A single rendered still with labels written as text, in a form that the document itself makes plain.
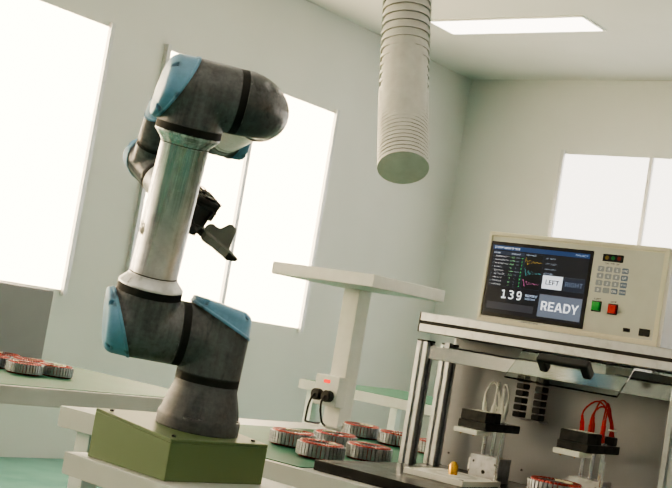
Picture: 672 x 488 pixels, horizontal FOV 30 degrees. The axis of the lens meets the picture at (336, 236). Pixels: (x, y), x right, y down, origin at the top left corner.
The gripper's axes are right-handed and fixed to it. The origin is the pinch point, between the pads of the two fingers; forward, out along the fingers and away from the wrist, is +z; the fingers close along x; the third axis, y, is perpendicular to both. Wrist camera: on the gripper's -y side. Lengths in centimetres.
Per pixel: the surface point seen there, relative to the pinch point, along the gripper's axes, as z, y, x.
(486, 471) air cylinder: 34, -10, 74
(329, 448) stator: 11, -28, 54
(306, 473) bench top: 24, -28, 36
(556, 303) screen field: 24, 28, 70
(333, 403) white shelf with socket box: -46, -45, 121
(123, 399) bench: -80, -81, 85
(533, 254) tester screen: 12, 33, 68
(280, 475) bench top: 19, -33, 36
